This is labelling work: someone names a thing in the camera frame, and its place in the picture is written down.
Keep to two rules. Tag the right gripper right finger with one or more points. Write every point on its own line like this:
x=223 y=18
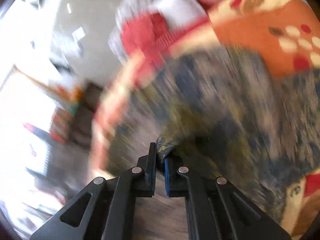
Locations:
x=215 y=208

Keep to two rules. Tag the dark floral patterned garment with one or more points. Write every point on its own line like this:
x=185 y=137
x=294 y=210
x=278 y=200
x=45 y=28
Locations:
x=223 y=113

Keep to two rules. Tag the orange patchwork bed blanket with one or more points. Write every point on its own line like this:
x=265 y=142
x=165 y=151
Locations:
x=284 y=33

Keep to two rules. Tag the white square pillow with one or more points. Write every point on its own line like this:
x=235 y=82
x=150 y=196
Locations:
x=178 y=13

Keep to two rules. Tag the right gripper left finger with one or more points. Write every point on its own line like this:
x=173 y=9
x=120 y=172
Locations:
x=104 y=209

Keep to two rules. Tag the left red heart pillow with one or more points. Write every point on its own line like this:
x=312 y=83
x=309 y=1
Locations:
x=143 y=32

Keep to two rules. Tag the dark wooden side table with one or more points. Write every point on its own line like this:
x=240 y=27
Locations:
x=74 y=123

